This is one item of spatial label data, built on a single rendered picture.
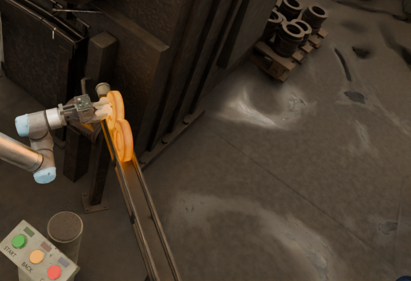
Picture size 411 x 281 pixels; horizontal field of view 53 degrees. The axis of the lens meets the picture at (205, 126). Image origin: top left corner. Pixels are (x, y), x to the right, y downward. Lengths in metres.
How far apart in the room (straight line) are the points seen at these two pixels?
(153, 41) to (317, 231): 1.48
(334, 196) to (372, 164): 0.50
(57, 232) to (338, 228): 1.69
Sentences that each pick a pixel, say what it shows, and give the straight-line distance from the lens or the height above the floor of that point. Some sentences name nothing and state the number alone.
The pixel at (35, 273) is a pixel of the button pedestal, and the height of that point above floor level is 0.59.
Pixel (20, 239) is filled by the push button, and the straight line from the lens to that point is 1.46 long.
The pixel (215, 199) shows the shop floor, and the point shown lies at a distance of 2.39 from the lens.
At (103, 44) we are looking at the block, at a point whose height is 0.80.
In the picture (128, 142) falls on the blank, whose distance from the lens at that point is 1.48.
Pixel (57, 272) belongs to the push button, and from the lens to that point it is 1.41.
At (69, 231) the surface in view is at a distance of 1.57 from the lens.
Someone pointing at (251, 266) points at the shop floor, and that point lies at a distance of 2.28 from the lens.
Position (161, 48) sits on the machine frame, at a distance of 1.72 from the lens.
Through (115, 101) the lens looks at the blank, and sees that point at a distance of 1.58.
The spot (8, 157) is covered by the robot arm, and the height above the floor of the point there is 0.71.
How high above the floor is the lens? 1.93
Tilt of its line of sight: 46 degrees down
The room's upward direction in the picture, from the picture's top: 25 degrees clockwise
